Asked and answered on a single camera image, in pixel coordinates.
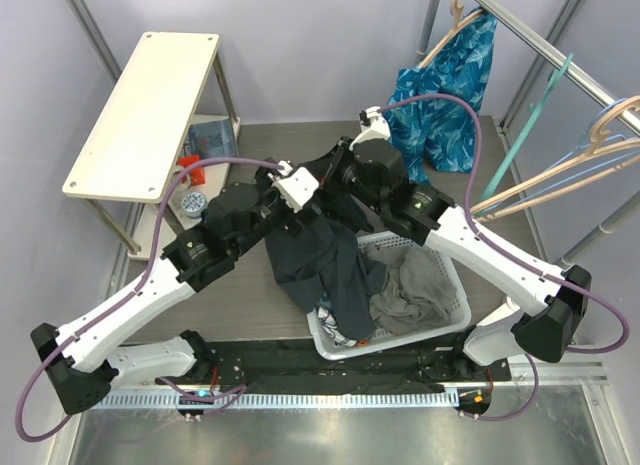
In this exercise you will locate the beige wooden hanger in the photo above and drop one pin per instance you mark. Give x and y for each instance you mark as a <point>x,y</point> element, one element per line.
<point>460,22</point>

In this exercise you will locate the white laundry basket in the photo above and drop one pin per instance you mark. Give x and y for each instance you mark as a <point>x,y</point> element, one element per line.
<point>382,339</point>

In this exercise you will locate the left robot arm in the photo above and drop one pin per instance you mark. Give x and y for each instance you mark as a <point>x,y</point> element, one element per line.
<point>86,359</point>

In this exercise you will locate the grey cloth in basket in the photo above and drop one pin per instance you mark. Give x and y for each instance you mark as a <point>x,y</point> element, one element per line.
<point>415,296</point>

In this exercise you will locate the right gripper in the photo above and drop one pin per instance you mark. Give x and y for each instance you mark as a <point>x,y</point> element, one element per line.
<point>341,154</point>

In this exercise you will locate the dark navy shorts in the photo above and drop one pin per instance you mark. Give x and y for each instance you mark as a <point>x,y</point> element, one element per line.
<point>324,261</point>

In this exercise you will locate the blue book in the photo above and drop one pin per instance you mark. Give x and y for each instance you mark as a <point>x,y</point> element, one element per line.
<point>211,139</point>

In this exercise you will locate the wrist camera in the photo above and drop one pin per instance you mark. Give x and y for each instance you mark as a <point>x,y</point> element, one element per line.
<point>295,185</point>
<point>373,125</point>

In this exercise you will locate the clear glass mug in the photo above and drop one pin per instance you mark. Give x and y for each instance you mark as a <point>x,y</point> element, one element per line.
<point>182,186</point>

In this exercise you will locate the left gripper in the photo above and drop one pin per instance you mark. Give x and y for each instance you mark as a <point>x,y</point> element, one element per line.
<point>292,223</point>

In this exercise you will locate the white side shelf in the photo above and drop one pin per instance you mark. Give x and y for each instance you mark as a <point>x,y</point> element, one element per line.
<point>126,163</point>

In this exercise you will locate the light blue hanger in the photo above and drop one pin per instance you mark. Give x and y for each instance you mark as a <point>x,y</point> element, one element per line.
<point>590,150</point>

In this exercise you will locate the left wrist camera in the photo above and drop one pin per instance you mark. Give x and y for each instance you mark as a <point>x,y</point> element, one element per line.
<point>295,185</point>

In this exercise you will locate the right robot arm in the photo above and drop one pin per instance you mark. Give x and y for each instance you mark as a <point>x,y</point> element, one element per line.
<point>548,302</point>

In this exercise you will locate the patterned white cloth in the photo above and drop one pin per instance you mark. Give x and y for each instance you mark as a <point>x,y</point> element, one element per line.
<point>329,324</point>

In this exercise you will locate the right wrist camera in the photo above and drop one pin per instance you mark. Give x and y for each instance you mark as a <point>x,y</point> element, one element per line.
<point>373,125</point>

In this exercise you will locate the metal clothes rack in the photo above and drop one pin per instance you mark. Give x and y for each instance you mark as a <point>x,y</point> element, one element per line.
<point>595,138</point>

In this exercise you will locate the teal plastic hanger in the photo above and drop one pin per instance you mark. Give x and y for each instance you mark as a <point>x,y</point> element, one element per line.
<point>535,113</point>

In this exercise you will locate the blue floral shorts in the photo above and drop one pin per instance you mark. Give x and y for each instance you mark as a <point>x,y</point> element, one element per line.
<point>425,127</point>

